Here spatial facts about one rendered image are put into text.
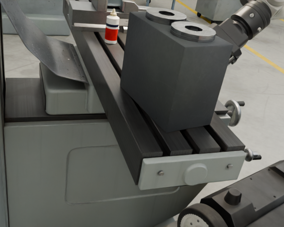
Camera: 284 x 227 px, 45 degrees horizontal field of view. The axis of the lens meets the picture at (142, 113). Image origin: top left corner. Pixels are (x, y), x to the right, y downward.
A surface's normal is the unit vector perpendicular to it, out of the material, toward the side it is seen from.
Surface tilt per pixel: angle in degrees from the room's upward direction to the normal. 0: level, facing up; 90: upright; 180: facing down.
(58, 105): 90
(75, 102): 90
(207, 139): 0
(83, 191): 90
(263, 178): 0
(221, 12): 90
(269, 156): 0
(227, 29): 51
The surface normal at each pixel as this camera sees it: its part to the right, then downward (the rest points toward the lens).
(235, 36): -0.04, -0.18
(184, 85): 0.48, 0.50
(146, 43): -0.87, 0.13
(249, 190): 0.14, -0.86
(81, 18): 0.27, 0.52
